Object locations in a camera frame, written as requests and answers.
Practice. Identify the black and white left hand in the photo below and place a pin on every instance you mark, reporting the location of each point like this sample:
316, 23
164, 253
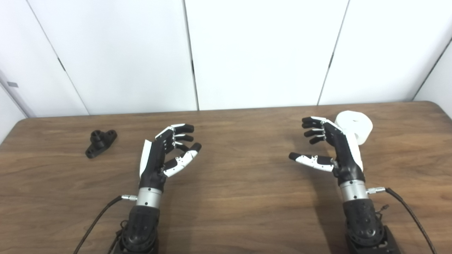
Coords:
155, 158

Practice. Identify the round white plastic piece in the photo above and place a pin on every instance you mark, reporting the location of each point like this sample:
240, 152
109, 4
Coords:
358, 123

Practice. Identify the black plastic holder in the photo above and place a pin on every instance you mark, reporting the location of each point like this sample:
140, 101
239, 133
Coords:
100, 141

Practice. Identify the black and white right hand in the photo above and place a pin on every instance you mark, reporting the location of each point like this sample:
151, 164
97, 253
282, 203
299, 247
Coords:
344, 155

